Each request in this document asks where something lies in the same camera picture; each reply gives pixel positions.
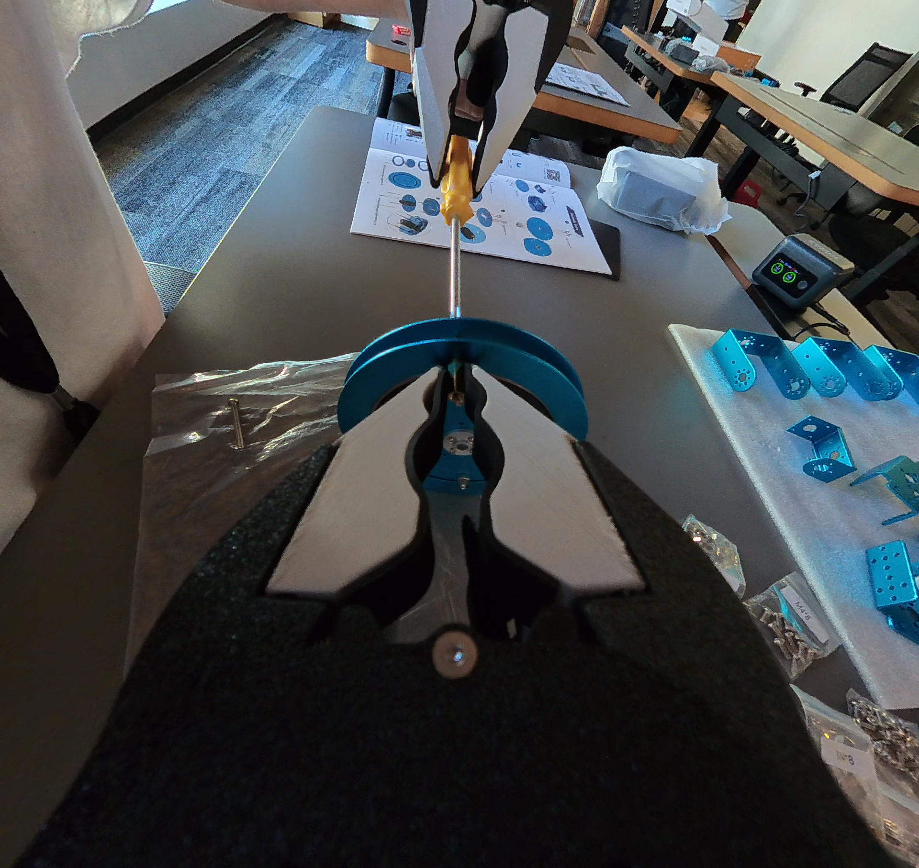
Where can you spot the person's beige shirt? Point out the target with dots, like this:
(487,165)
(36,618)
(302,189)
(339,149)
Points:
(72,200)

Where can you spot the white wrapped grey package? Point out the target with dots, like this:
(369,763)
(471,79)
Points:
(660,186)

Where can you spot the white printed sheet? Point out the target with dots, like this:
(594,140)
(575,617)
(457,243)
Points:
(585,84)

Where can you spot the pile of small hardware bags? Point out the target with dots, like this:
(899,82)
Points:
(790,624)

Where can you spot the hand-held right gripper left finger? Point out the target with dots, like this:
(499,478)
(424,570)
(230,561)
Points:
(352,516)

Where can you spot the black mesh office chair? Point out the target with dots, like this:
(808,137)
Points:
(861,75)
(169,286)

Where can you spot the assembly instruction sheet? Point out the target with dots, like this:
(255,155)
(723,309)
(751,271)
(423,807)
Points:
(517,229)

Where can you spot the brass hex standoff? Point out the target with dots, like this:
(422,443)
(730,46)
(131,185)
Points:
(454,380)

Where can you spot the clear plastic bag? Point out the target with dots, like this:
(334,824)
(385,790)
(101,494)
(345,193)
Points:
(201,487)

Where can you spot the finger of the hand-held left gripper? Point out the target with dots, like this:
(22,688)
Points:
(520,71)
(438,57)

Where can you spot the blue round metal turntable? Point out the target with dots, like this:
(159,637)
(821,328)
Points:
(388,365)

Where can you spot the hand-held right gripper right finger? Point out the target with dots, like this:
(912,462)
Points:
(560,516)

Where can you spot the white foam sheet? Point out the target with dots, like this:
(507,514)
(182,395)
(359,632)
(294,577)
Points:
(754,416)

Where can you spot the grey charger with screen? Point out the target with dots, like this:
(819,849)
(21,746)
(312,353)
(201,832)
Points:
(797,269)

